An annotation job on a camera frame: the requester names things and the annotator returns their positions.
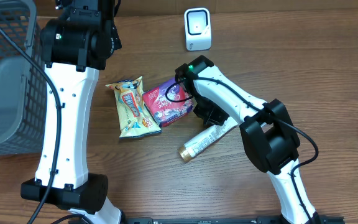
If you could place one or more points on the yellow snack bag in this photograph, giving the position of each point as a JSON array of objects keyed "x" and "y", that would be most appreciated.
[{"x": 135, "y": 121}]

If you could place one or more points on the white barcode scanner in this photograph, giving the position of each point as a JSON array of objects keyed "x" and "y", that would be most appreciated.
[{"x": 198, "y": 34}]

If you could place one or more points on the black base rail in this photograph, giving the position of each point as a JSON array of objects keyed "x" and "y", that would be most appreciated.
[{"x": 258, "y": 220}]

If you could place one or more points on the white tube gold cap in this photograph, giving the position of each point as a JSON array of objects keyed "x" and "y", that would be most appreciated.
[{"x": 204, "y": 139}]

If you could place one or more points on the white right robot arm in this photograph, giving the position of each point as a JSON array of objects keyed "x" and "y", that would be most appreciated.
[{"x": 269, "y": 137}]

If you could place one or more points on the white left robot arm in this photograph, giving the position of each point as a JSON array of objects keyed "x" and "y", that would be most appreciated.
[{"x": 75, "y": 48}]

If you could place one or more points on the dark grey plastic basket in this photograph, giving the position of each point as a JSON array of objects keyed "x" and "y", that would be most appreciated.
[{"x": 23, "y": 90}]

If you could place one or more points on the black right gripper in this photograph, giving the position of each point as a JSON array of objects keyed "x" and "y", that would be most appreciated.
[{"x": 217, "y": 117}]

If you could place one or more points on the red purple pad pack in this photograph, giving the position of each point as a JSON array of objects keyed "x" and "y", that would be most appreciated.
[{"x": 165, "y": 106}]

